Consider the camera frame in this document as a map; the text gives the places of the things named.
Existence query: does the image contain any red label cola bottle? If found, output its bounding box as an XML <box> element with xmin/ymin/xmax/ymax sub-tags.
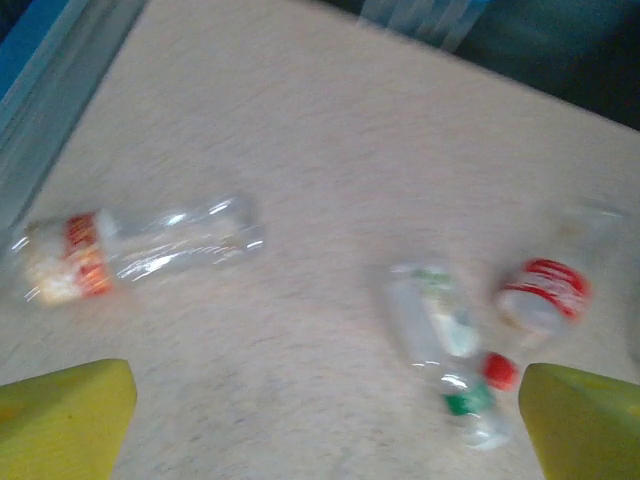
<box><xmin>482</xmin><ymin>197</ymin><xmax>636</xmax><ymax>394</ymax></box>

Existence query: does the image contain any clear bottle green neck band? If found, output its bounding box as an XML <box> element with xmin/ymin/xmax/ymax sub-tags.
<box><xmin>384</xmin><ymin>262</ymin><xmax>511</xmax><ymax>451</ymax></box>

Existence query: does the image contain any aluminium table side rail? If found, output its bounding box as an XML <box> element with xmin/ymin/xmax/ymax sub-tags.
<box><xmin>0</xmin><ymin>0</ymin><xmax>146</xmax><ymax>221</ymax></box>

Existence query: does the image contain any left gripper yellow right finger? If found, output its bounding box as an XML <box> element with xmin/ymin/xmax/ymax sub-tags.
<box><xmin>517</xmin><ymin>362</ymin><xmax>640</xmax><ymax>480</ymax></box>

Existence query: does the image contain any red white label clear bottle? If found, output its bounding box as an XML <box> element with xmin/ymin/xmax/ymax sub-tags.
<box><xmin>9</xmin><ymin>194</ymin><xmax>266</xmax><ymax>307</ymax></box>

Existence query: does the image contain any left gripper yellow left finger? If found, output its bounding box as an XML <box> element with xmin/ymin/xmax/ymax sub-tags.
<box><xmin>0</xmin><ymin>358</ymin><xmax>138</xmax><ymax>480</ymax></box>

